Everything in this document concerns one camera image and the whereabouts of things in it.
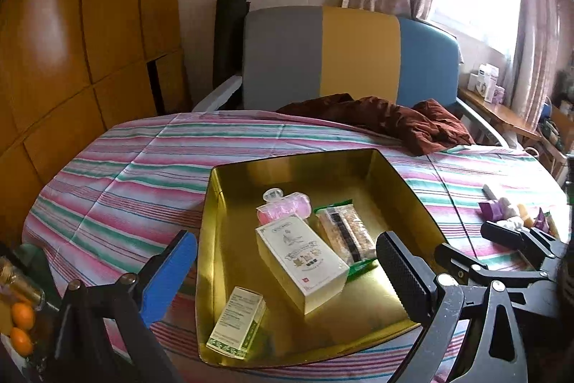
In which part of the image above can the small green white carton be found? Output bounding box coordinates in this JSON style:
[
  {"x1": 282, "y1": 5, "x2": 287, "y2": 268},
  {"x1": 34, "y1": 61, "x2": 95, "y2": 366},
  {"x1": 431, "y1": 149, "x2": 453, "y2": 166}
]
[{"x1": 206, "y1": 286, "x2": 267, "y2": 359}]

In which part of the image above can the wooden side desk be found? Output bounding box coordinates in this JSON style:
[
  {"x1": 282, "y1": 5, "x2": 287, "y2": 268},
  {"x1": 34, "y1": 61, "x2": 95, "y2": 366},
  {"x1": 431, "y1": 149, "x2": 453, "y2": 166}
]
[{"x1": 457, "y1": 87, "x2": 543, "y2": 141}]

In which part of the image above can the gold tin box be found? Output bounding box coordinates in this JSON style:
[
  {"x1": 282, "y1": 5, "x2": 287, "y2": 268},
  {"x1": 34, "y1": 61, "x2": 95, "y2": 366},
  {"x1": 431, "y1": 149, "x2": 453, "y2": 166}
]
[{"x1": 196, "y1": 149, "x2": 449, "y2": 368}]

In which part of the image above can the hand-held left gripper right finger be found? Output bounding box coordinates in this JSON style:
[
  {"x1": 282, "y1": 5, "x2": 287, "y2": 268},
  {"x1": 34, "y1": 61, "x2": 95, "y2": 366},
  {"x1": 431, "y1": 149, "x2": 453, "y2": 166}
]
[{"x1": 376, "y1": 230, "x2": 530, "y2": 383}]

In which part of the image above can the gold bottle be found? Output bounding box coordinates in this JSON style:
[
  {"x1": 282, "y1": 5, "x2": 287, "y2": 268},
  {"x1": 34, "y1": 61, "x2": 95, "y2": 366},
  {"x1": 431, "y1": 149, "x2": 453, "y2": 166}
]
[{"x1": 0, "y1": 257, "x2": 46, "y2": 307}]

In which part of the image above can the pink wrapped packet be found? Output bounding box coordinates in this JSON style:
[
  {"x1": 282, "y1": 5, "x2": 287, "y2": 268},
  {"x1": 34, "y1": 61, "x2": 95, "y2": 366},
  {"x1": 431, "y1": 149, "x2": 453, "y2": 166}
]
[{"x1": 255, "y1": 188, "x2": 312, "y2": 226}]

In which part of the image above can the wooden wardrobe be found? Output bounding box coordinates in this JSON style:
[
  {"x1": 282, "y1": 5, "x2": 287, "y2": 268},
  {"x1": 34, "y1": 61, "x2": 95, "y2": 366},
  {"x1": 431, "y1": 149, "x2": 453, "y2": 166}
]
[{"x1": 0, "y1": 0, "x2": 191, "y2": 231}]

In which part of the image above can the large white carton box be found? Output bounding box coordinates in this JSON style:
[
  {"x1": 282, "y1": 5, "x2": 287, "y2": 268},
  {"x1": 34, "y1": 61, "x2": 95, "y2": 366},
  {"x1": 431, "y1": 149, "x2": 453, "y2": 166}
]
[{"x1": 255, "y1": 218, "x2": 350, "y2": 316}]

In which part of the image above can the green wrapped snack bar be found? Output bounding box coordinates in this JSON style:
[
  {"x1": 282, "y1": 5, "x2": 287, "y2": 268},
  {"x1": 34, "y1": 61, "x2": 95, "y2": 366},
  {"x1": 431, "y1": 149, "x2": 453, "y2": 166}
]
[{"x1": 312, "y1": 199, "x2": 380, "y2": 278}]

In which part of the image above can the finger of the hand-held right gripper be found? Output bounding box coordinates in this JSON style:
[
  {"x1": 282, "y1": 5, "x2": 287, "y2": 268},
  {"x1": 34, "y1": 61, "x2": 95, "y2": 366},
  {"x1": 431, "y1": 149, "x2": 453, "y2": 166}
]
[
  {"x1": 481, "y1": 221, "x2": 566, "y2": 271},
  {"x1": 434, "y1": 243, "x2": 559, "y2": 318}
]

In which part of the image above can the pink curtain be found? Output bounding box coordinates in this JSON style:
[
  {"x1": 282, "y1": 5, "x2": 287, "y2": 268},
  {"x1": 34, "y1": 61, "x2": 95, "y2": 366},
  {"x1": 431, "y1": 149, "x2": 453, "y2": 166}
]
[{"x1": 507, "y1": 0, "x2": 574, "y2": 128}]

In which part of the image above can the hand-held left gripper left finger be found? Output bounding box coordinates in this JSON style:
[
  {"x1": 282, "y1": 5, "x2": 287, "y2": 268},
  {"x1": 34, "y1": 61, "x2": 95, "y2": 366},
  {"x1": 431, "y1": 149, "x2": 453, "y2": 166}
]
[{"x1": 45, "y1": 229, "x2": 199, "y2": 383}]

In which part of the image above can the striped bed sheet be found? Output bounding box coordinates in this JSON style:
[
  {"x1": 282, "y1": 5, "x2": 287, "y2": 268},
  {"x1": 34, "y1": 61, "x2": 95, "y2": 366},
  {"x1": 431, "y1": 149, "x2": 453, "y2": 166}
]
[{"x1": 22, "y1": 109, "x2": 570, "y2": 383}]

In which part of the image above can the brown cloth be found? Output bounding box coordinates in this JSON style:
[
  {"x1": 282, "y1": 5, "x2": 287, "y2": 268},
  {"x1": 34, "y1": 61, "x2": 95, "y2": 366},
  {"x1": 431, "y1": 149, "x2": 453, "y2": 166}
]
[{"x1": 276, "y1": 93, "x2": 476, "y2": 157}]

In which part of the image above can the black rolled mat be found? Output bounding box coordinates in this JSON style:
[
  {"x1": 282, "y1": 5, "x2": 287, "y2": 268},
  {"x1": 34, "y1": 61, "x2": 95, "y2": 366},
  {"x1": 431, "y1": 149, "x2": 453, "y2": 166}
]
[{"x1": 213, "y1": 0, "x2": 249, "y2": 85}]

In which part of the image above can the grey yellow blue chair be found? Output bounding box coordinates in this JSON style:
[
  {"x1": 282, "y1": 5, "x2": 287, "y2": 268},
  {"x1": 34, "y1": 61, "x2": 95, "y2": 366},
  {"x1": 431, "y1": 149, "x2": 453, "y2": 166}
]
[{"x1": 193, "y1": 6, "x2": 512, "y2": 150}]

